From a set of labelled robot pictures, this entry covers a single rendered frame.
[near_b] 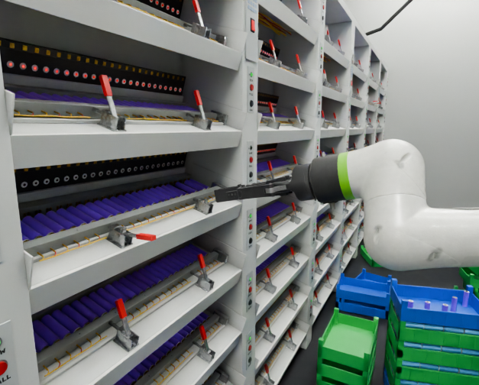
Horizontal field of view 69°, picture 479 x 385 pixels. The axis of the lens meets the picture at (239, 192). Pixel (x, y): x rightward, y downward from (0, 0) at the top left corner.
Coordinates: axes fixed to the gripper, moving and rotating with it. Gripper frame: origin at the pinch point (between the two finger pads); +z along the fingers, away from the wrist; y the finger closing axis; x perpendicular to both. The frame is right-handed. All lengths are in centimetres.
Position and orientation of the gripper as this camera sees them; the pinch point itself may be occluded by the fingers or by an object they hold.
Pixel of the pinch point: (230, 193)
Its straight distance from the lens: 80.7
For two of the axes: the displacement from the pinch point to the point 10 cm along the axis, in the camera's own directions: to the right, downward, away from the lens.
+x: -1.9, -9.8, -0.8
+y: 4.7, -1.6, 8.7
